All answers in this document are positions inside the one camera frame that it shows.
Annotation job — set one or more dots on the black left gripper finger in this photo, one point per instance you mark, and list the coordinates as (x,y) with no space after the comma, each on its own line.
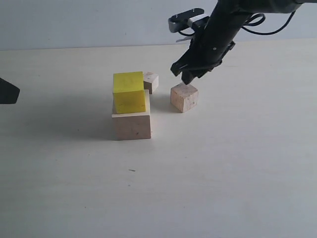
(9,93)

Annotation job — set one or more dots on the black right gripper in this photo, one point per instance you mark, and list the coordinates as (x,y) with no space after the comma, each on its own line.
(206,51)

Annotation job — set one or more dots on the medium bare wooden cube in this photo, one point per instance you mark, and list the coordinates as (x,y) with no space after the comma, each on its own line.
(184,97)

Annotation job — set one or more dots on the yellow painted cube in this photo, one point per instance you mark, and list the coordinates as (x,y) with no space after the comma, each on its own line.
(128,92)

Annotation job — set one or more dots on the large pale wooden cube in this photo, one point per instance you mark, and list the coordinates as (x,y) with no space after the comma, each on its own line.
(133,126)

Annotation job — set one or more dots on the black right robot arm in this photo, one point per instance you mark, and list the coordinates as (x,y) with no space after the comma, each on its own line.
(233,15)

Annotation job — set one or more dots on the small pale wooden cube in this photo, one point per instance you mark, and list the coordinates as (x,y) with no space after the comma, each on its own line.
(151,81)

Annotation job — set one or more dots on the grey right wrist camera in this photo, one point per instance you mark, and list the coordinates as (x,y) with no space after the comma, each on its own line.
(193,19)

